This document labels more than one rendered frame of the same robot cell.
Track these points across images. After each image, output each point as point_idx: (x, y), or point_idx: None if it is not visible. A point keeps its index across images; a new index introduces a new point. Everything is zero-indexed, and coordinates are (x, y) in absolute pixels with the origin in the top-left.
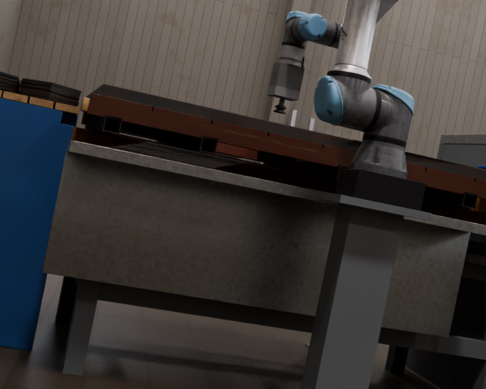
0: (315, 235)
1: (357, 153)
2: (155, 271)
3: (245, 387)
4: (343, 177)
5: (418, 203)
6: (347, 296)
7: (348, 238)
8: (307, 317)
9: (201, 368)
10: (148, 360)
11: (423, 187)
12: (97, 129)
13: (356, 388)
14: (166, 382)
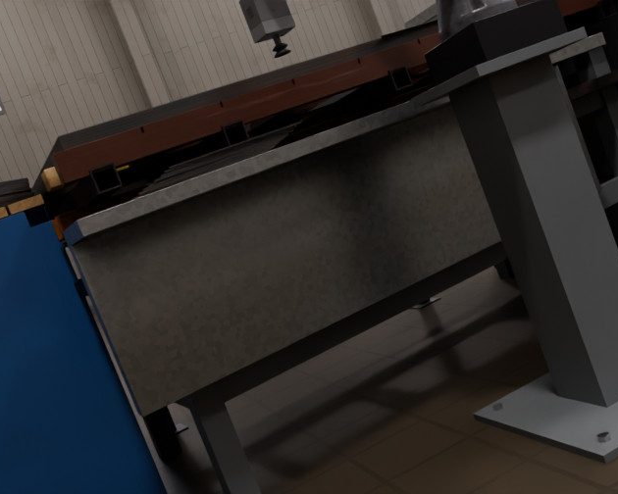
0: (416, 166)
1: (443, 14)
2: (274, 322)
3: (430, 384)
4: (441, 56)
5: (560, 24)
6: (546, 192)
7: (506, 121)
8: (452, 265)
9: (362, 398)
10: (303, 429)
11: (555, 1)
12: (82, 204)
13: None
14: (354, 440)
